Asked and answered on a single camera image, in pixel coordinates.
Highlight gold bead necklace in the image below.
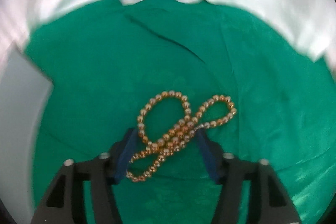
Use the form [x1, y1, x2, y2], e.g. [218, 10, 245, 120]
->
[126, 90, 238, 183]

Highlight white cardboard box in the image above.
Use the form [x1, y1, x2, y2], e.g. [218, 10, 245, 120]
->
[1, 47, 53, 223]

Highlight green cloth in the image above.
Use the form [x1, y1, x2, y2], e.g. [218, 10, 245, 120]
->
[23, 0, 336, 224]

